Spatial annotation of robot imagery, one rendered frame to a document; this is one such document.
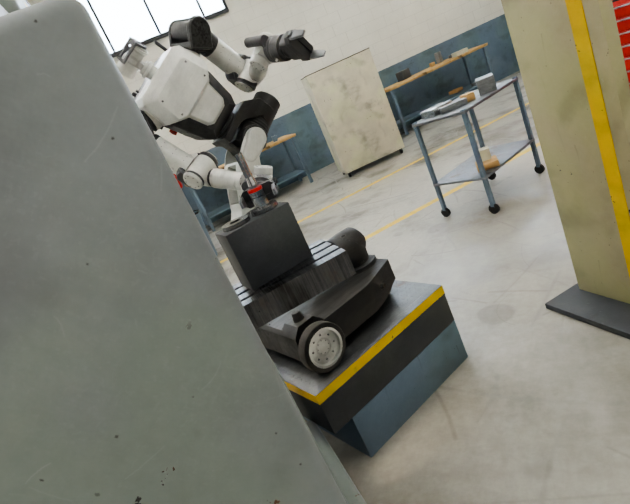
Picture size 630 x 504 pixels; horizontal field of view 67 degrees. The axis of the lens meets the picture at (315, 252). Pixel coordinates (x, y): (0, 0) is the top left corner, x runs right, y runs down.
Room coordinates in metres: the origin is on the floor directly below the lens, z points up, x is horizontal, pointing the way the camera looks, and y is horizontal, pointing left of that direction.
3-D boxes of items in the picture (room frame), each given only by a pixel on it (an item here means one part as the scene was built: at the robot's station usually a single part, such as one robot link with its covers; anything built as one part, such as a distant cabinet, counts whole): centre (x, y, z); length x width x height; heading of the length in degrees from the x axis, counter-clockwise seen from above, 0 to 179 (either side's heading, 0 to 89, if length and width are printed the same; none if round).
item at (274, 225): (1.44, 0.13, 1.04); 0.22 x 0.12 x 0.20; 111
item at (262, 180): (1.55, 0.08, 1.17); 0.13 x 0.12 x 0.10; 85
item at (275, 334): (2.03, 0.05, 0.59); 0.64 x 0.52 x 0.33; 120
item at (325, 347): (1.68, 0.13, 0.50); 0.20 x 0.05 x 0.20; 120
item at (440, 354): (2.03, 0.05, 0.20); 0.78 x 0.68 x 0.40; 120
